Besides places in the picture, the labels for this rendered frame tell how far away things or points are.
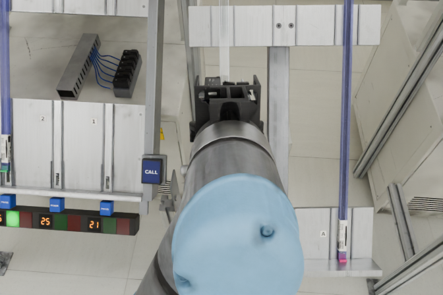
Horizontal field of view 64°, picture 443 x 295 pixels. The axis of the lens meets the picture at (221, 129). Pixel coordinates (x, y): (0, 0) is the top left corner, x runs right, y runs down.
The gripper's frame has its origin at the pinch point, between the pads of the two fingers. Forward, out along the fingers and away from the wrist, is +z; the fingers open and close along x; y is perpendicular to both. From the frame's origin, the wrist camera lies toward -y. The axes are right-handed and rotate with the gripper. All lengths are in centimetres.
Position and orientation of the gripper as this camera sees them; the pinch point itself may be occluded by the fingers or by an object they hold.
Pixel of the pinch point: (225, 109)
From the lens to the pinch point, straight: 52.5
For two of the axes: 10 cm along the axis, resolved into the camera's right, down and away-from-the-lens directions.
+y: -0.1, -9.3, -3.7
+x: -10.0, 0.1, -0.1
